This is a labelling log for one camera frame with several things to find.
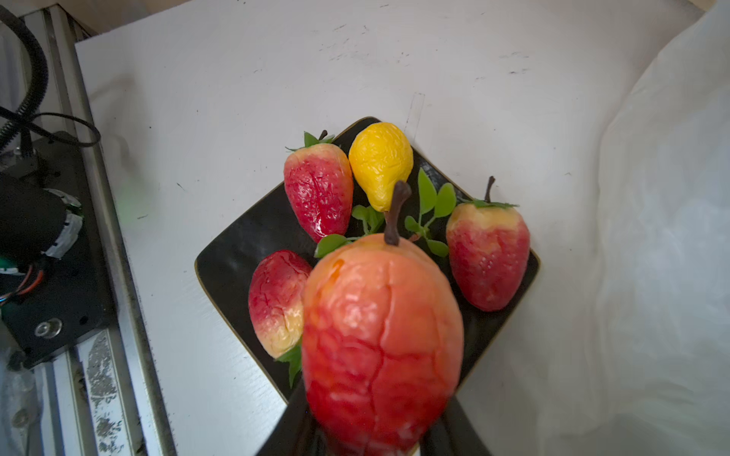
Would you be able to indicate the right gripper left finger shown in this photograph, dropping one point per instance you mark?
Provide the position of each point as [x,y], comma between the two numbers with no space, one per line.
[297,433]

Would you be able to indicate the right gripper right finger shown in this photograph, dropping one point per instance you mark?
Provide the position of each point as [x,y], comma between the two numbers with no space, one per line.
[452,434]

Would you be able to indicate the red orange fake pear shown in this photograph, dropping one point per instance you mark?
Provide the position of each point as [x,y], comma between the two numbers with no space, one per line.
[382,343]

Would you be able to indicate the white plastic bag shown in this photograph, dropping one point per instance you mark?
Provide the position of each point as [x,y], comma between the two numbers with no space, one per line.
[646,370]

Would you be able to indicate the green fake leaf sprig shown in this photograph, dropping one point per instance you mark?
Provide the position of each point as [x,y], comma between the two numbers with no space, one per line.
[433,205]

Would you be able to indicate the yellow fake pear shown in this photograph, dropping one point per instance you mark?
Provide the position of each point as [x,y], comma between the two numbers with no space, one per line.
[380,157]

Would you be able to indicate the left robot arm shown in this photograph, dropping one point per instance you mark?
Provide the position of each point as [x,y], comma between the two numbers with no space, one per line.
[21,123]

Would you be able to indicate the black square plate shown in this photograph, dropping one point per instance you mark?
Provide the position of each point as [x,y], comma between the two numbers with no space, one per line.
[226,266]

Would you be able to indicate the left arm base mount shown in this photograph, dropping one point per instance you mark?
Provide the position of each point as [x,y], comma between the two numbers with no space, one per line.
[63,296]

